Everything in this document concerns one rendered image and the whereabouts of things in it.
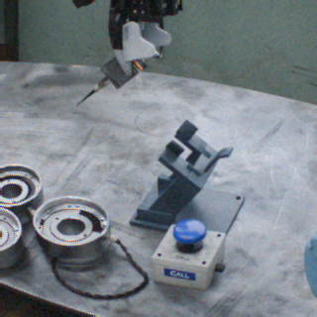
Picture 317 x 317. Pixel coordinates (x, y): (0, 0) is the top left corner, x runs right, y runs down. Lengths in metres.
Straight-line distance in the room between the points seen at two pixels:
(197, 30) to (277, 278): 1.78
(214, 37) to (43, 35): 0.68
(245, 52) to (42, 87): 1.33
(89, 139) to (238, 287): 0.41
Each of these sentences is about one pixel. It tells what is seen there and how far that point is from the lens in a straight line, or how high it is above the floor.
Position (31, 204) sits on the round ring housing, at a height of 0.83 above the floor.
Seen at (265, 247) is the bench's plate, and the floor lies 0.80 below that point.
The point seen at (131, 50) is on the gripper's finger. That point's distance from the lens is 1.11.
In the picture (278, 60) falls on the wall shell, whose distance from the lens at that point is 2.65.
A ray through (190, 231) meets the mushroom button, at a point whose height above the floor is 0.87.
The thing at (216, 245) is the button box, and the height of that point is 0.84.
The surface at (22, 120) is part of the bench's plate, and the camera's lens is 1.34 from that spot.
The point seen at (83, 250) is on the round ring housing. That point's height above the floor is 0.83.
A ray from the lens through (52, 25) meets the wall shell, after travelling 2.91.
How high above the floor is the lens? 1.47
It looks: 34 degrees down
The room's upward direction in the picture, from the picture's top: 2 degrees counter-clockwise
